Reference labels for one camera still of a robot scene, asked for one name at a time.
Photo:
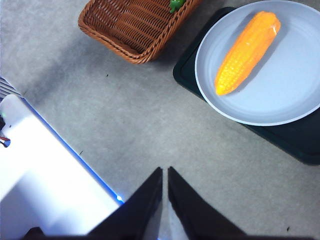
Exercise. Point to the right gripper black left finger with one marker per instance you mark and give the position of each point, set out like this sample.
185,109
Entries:
135,217

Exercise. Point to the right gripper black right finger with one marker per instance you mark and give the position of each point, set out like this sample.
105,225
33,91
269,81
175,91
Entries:
200,220

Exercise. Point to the yellow corn cob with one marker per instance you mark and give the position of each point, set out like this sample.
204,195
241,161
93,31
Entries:
247,52

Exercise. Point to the brown wicker basket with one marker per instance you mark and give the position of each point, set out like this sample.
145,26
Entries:
130,25

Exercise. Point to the black rectangular tray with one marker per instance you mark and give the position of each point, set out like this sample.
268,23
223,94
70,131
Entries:
287,143

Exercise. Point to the blue round plate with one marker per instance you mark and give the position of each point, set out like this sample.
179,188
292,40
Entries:
275,102

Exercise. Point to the green chili pepper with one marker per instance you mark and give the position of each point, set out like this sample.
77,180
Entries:
176,5

